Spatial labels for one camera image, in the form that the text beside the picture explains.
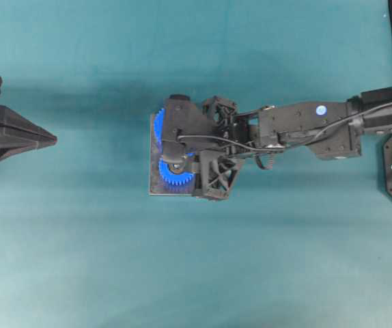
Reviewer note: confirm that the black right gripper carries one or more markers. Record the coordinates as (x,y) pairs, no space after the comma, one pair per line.
(217,171)

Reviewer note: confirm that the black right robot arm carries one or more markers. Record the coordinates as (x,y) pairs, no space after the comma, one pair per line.
(331,130)

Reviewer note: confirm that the silver bearing with shaft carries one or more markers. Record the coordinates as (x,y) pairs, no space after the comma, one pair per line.
(175,167)

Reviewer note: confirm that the small blue plastic gear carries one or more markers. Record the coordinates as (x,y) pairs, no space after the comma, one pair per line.
(173,176)

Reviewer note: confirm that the large blue plastic gear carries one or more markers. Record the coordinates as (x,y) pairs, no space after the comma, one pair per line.
(158,126)

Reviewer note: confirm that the teal table mat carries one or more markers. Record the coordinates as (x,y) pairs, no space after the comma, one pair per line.
(83,244)

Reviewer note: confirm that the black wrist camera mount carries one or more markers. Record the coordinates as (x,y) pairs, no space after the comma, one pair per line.
(182,117)

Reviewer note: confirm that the grey metal base plate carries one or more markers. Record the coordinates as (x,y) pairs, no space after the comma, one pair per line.
(157,186)

